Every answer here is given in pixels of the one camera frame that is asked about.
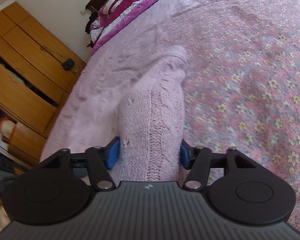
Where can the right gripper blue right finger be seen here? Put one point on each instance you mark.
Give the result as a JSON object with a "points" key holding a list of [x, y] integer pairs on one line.
{"points": [[197, 161]]}

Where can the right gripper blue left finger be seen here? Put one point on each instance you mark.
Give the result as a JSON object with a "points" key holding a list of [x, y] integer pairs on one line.
{"points": [[99, 161]]}

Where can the pink cable knit cardigan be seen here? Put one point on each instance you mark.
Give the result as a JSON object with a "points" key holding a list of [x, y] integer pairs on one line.
{"points": [[150, 122]]}

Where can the small black hanging purse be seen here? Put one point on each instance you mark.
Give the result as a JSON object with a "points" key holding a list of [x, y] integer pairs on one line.
{"points": [[68, 64]]}

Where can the wooden wardrobe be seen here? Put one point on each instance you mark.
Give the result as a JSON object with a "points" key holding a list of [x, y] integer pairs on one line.
{"points": [[33, 88]]}

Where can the pink floral bed sheet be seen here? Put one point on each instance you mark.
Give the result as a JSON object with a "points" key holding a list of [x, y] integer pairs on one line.
{"points": [[241, 89]]}

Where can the magenta striped quilt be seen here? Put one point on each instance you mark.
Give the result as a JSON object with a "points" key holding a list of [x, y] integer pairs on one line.
{"points": [[114, 16]]}

